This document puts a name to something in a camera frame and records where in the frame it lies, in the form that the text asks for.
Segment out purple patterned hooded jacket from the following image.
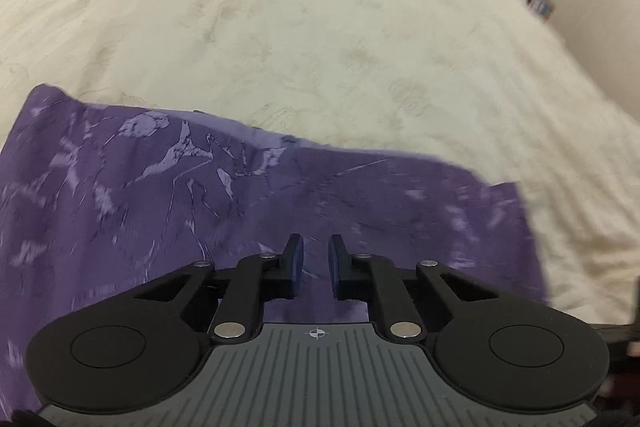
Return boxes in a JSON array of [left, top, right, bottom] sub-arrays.
[[1, 86, 547, 414]]

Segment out cream bedspread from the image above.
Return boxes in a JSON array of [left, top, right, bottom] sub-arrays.
[[1, 0, 639, 323]]

